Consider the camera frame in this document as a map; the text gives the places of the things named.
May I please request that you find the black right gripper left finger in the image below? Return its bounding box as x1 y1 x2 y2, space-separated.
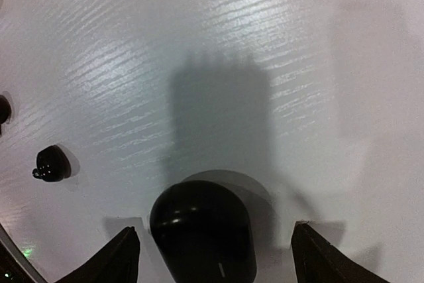
59 227 140 283

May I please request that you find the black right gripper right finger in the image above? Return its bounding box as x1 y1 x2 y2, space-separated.
291 222 387 283

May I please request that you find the black oval charging case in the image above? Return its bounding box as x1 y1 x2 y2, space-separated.
149 180 257 282

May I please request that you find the black round earbud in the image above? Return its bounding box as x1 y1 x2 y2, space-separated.
32 144 72 182
0 92 13 127

